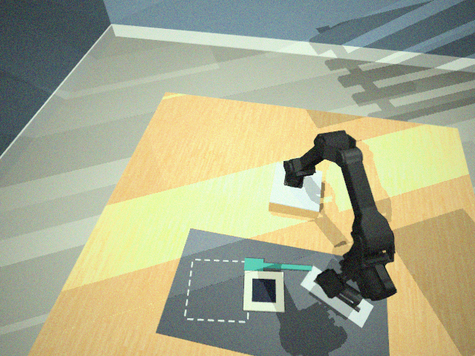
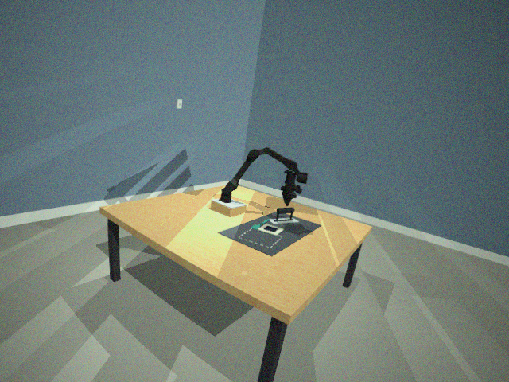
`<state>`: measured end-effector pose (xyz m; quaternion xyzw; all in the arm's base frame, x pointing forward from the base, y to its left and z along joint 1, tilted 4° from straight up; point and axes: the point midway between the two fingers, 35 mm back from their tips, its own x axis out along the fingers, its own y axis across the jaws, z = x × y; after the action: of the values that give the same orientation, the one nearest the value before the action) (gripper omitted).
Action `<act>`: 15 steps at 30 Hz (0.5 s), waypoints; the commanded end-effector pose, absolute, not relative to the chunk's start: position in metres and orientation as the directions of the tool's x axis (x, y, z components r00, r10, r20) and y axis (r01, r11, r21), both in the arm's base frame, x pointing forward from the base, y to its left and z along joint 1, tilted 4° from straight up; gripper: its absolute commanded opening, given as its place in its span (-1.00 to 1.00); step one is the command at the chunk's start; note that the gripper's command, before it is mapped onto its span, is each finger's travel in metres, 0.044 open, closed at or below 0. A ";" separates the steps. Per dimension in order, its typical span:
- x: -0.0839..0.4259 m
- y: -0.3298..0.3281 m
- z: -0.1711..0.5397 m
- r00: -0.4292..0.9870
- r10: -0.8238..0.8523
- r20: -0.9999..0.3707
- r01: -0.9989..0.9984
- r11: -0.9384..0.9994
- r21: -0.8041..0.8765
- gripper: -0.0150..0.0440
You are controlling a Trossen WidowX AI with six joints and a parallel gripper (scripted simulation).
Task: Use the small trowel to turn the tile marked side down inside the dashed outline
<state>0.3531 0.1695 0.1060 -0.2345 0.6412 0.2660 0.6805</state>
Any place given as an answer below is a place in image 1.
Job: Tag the teal flat trowel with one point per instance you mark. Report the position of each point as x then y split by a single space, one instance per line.
258 265

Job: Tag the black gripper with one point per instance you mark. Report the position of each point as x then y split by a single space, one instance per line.
332 283

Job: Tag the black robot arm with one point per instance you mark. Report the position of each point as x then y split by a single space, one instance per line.
371 231

